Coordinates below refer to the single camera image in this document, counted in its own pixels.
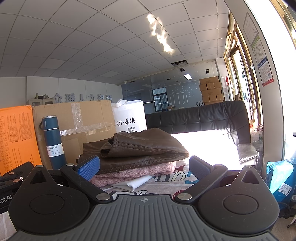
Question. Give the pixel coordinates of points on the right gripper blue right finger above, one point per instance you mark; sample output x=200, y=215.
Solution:
x=209, y=178

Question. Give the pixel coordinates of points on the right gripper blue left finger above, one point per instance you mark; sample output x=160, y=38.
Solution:
x=79, y=177

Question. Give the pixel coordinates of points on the brown leather jacket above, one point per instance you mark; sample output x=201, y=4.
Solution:
x=134, y=150

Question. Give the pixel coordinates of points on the pink knitted sweater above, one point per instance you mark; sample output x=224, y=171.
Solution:
x=101, y=180

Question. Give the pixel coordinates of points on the orange printed box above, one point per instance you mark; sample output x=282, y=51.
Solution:
x=18, y=138

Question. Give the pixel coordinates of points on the black leather sofa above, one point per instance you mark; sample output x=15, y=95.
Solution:
x=230, y=117

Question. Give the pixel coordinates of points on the large brown cardboard box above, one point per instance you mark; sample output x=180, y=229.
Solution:
x=79, y=123

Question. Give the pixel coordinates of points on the white folded garment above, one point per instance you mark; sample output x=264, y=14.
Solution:
x=132, y=184

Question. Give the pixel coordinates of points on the blue thermos bottle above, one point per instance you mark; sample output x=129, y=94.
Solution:
x=50, y=128

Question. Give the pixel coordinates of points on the white shopping bag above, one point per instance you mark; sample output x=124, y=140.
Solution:
x=129, y=116

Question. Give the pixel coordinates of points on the blue plastic package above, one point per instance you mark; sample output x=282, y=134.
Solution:
x=281, y=180

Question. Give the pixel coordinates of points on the beige glass door cabinet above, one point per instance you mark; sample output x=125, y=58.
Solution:
x=38, y=102

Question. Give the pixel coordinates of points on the stacked cardboard boxes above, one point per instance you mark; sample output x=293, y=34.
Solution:
x=211, y=90

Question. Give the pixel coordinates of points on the wall notice posters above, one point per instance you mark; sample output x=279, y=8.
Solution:
x=258, y=50

